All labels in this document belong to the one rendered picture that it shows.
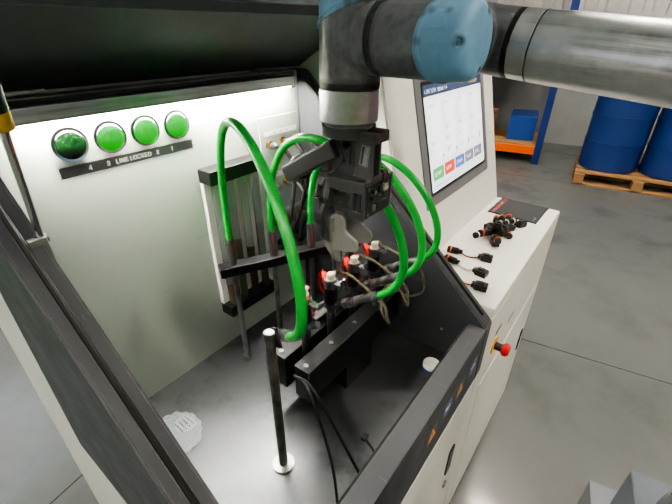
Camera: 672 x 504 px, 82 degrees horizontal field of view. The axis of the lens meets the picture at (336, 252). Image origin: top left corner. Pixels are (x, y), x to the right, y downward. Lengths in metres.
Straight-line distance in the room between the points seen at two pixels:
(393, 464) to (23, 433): 1.88
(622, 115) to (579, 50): 4.70
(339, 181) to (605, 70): 0.30
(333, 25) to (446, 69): 0.14
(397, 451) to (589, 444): 1.51
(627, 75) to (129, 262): 0.77
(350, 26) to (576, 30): 0.23
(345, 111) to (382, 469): 0.52
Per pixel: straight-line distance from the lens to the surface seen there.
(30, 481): 2.13
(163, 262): 0.85
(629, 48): 0.50
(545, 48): 0.51
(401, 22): 0.44
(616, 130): 5.22
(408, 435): 0.72
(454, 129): 1.22
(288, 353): 0.79
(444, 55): 0.42
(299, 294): 0.45
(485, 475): 1.87
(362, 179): 0.51
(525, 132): 5.93
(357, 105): 0.49
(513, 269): 1.13
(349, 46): 0.47
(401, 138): 0.96
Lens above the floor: 1.53
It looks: 30 degrees down
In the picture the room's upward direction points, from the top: straight up
